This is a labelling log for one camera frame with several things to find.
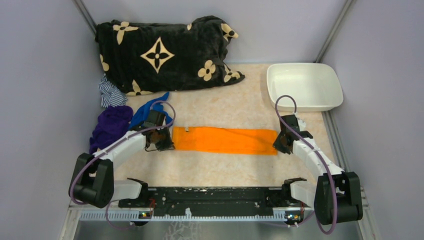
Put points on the purple towel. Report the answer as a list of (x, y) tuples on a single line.
[(112, 124)]

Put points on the blue white striped cloth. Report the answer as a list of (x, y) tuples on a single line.
[(110, 95)]

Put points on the aluminium frame rail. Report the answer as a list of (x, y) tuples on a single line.
[(115, 223)]

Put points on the black floral blanket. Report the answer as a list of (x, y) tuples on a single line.
[(145, 58)]

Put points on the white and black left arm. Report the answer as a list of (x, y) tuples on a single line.
[(93, 181)]

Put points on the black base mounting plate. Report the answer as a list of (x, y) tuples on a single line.
[(213, 201)]

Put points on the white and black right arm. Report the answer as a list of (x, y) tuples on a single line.
[(336, 195)]

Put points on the white plastic basin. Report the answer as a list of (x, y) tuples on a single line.
[(315, 87)]

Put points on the orange towel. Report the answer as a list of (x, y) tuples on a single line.
[(225, 140)]

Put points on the blue towel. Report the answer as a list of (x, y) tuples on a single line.
[(142, 113)]

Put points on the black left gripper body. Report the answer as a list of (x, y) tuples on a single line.
[(163, 140)]

